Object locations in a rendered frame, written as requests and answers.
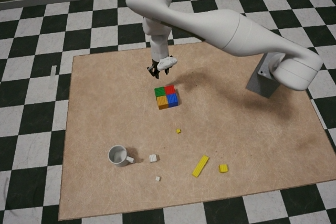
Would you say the yellow flat bar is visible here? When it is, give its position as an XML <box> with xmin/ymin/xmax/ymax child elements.
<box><xmin>192</xmin><ymin>155</ymin><xmax>208</xmax><ymax>177</ymax></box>

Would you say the grey mug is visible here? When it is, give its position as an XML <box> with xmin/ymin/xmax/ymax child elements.
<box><xmin>108</xmin><ymin>145</ymin><xmax>135</xmax><ymax>167</ymax></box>

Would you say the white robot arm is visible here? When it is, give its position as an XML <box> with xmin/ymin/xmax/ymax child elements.
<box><xmin>125</xmin><ymin>0</ymin><xmax>323</xmax><ymax>91</ymax></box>

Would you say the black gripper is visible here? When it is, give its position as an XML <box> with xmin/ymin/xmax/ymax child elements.
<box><xmin>147</xmin><ymin>59</ymin><xmax>169</xmax><ymax>79</ymax></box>

